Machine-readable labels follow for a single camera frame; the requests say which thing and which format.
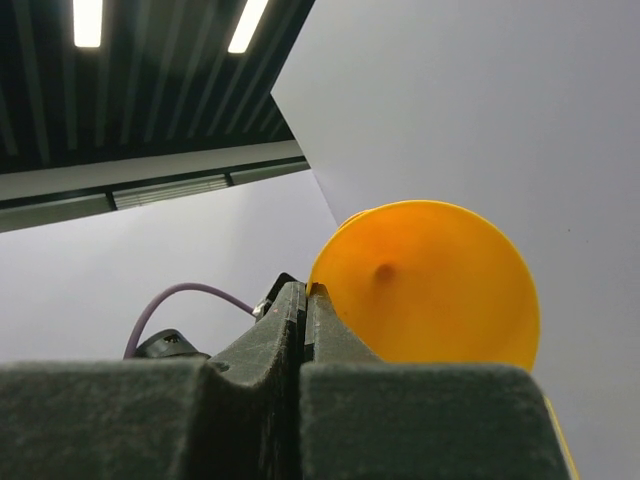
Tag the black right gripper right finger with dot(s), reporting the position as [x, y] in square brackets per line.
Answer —
[363, 418]

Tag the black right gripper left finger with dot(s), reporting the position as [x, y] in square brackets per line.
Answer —
[232, 416]

